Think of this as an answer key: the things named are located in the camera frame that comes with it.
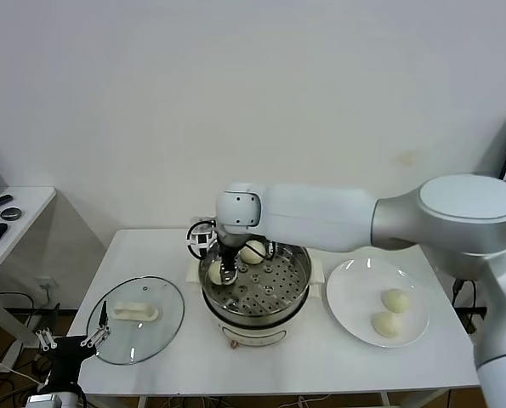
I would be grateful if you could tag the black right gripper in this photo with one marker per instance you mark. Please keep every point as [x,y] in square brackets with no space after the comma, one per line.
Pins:
[230,255]

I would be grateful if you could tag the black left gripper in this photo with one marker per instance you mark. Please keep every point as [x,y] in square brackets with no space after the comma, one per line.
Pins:
[67,361]

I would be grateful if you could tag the white steamed baozi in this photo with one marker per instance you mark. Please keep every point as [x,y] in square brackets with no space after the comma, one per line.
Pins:
[395,300]
[215,272]
[252,253]
[386,325]

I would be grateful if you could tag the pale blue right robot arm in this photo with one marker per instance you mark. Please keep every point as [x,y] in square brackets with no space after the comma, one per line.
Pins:
[320,217]

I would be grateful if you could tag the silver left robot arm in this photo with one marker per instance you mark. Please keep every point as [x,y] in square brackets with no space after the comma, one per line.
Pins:
[52,400]

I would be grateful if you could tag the perforated steel steamer basket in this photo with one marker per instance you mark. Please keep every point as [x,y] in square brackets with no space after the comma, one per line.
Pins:
[269,285]

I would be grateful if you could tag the cream electric cooker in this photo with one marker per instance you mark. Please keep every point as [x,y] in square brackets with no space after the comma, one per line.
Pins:
[257,333]

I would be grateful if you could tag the white round plate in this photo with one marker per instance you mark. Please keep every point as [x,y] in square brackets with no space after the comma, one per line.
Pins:
[354,293]

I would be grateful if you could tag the round black puck device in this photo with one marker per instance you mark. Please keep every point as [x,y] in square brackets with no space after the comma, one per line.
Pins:
[12,213]

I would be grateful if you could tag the white side desk with mouse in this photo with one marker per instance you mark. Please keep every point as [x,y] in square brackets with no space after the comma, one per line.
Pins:
[31,204]

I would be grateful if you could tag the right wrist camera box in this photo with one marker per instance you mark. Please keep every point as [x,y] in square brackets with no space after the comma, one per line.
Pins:
[201,236]

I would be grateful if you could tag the white wall outlet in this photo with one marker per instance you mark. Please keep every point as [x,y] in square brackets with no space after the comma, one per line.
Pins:
[47,284]

